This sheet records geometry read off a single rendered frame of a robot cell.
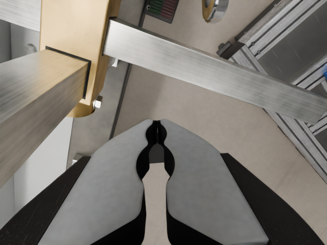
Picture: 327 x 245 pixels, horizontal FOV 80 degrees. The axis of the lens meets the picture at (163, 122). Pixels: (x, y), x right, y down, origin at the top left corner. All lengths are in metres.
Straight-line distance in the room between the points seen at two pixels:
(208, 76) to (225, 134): 1.12
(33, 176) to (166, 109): 0.74
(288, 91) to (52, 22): 0.23
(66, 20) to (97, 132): 0.27
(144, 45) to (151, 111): 0.98
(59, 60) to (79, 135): 0.28
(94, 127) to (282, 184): 1.56
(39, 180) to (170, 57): 0.58
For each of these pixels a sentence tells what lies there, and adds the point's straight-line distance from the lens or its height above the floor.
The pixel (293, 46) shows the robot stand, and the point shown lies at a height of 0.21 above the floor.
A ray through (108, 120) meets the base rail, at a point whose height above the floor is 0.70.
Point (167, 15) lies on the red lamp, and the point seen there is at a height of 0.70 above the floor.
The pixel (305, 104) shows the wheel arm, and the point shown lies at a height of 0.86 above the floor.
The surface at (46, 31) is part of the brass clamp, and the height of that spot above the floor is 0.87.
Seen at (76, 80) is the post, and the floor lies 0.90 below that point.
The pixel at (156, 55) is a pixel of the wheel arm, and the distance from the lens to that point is 0.19.
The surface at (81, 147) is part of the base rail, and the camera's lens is 0.46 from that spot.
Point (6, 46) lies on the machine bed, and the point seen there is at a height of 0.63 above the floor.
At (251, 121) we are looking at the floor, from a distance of 1.32.
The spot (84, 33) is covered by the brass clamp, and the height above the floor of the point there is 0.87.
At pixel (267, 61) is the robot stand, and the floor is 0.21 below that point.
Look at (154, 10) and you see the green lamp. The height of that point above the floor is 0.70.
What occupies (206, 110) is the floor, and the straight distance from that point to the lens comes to 1.19.
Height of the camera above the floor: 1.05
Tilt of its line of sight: 61 degrees down
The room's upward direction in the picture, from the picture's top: 177 degrees clockwise
